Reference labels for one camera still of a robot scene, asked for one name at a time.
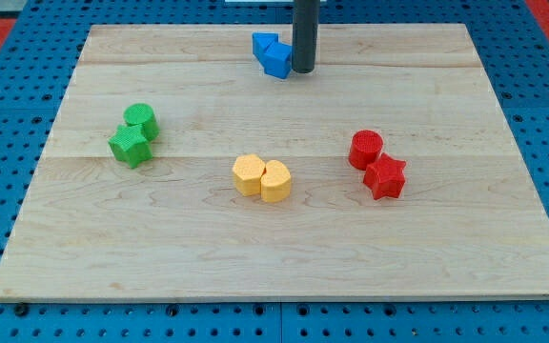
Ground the blue cube block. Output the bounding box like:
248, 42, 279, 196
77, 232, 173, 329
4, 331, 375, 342
262, 42, 292, 79

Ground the blue triangle block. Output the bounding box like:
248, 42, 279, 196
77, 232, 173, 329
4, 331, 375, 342
252, 32, 278, 61

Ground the yellow half-round block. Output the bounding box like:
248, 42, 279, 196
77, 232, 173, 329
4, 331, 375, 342
260, 160, 292, 203

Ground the yellow hexagon block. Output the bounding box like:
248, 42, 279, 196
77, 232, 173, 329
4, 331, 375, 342
232, 154, 266, 196

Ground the red cylinder block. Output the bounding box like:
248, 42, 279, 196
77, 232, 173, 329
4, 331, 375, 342
348, 130, 384, 171

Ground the red star block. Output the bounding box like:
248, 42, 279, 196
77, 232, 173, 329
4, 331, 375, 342
363, 152, 407, 200

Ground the green cylinder block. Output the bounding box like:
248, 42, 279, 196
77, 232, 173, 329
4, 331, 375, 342
123, 103, 159, 141

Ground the green star block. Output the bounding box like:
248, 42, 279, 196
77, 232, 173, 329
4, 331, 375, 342
108, 125, 153, 169

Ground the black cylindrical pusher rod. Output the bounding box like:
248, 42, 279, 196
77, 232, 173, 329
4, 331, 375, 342
292, 0, 320, 73

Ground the light wooden board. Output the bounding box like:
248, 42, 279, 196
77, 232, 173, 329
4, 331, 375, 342
0, 24, 549, 303

